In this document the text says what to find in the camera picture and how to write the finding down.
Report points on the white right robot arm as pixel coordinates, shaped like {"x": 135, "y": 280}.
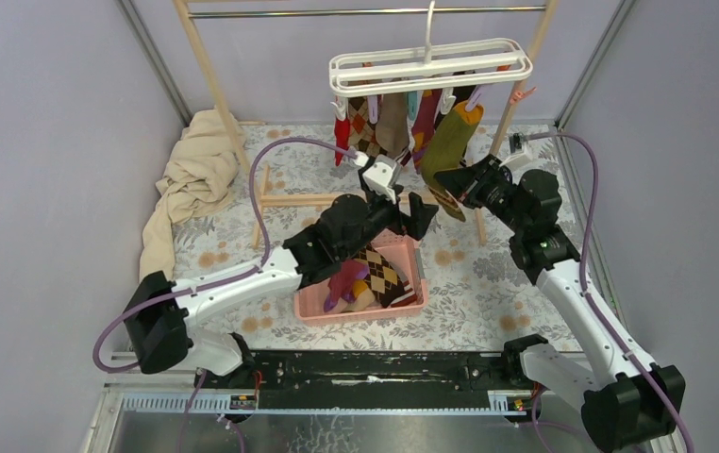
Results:
{"x": 623, "y": 396}

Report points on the maroon purple striped sock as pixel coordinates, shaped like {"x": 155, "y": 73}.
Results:
{"x": 423, "y": 127}

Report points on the beige crumpled cloth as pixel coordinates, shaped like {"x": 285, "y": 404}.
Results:
{"x": 195, "y": 183}

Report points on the dark brown striped sock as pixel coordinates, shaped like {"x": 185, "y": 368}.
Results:
{"x": 446, "y": 201}

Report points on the orange beige argyle sock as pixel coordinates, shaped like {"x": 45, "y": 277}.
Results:
{"x": 362, "y": 114}

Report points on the white clip sock hanger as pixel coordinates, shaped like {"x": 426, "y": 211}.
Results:
{"x": 431, "y": 66}

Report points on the green orange sock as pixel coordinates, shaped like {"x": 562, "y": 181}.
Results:
{"x": 447, "y": 146}

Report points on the wooden clothes rack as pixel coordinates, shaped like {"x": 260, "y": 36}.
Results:
{"x": 339, "y": 104}

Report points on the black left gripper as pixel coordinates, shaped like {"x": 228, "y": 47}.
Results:
{"x": 415, "y": 224}

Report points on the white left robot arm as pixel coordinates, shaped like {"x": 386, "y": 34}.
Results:
{"x": 163, "y": 317}

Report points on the floral patterned mat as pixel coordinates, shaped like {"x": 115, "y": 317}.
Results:
{"x": 477, "y": 297}

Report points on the pink plastic basket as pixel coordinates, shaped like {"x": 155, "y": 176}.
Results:
{"x": 401, "y": 251}

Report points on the grey maroon striped sock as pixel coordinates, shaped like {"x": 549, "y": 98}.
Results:
{"x": 400, "y": 151}

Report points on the brown yellow argyle sock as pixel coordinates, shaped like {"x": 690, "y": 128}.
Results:
{"x": 390, "y": 287}

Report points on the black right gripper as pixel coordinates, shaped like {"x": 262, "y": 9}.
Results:
{"x": 483, "y": 172}

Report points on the red sock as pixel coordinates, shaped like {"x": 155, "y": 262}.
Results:
{"x": 342, "y": 134}

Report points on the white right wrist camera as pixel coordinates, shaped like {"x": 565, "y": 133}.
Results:
{"x": 520, "y": 155}

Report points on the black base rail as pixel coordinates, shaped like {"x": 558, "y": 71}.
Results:
{"x": 313, "y": 380}

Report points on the striped beige maroon sock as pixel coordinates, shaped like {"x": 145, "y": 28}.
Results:
{"x": 362, "y": 302}

